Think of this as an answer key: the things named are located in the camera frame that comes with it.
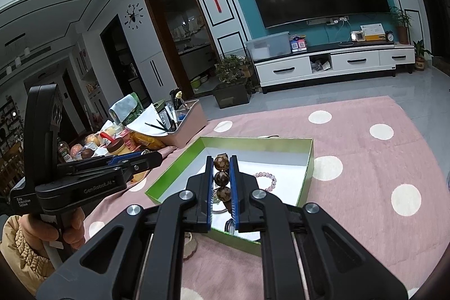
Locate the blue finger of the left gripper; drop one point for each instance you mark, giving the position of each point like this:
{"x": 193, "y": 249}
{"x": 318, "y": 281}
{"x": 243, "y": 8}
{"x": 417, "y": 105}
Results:
{"x": 147, "y": 161}
{"x": 119, "y": 158}

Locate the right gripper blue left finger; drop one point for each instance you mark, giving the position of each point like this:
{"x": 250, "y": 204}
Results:
{"x": 209, "y": 172}

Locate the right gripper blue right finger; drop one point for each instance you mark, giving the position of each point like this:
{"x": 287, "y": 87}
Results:
{"x": 233, "y": 169}

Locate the beige quilted sleeve forearm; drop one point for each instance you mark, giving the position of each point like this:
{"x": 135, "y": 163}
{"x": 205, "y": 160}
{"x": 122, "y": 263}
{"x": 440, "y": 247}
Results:
{"x": 30, "y": 268}

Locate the green jewelry box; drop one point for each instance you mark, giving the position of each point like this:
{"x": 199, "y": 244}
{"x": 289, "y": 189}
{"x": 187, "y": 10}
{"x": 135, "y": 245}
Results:
{"x": 273, "y": 182}

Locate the left hand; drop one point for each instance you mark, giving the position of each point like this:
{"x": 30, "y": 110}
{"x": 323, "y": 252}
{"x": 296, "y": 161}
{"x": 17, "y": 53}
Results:
{"x": 36, "y": 232}

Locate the yellow bottle brown cap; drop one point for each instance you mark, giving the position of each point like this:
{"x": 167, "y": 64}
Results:
{"x": 118, "y": 147}

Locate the pink desk organizer box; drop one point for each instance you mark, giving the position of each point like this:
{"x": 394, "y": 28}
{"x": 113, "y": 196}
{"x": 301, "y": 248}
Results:
{"x": 192, "y": 124}

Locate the white paper sheet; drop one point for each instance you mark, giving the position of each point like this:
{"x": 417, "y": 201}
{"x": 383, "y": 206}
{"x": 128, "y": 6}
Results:
{"x": 148, "y": 123}

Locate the potted green plant black pot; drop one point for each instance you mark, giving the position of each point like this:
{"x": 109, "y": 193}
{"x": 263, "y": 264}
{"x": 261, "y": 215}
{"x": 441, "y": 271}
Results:
{"x": 233, "y": 88}

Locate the clear plastic storage bin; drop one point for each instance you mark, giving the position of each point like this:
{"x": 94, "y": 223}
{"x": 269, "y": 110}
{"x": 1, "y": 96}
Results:
{"x": 273, "y": 45}

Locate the pink polka dot blanket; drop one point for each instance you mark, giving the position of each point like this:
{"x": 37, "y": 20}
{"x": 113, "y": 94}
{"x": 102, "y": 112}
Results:
{"x": 373, "y": 172}

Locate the white tv cabinet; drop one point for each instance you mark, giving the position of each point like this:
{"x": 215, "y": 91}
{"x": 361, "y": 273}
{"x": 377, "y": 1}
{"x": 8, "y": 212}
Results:
{"x": 326, "y": 65}

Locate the small floor potted plant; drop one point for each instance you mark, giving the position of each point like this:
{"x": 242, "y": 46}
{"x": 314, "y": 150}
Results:
{"x": 420, "y": 55}

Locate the tall potted plant on cabinet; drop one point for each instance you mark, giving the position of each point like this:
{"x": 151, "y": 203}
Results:
{"x": 402, "y": 22}

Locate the black deer wall clock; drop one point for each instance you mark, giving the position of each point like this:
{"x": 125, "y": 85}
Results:
{"x": 134, "y": 15}

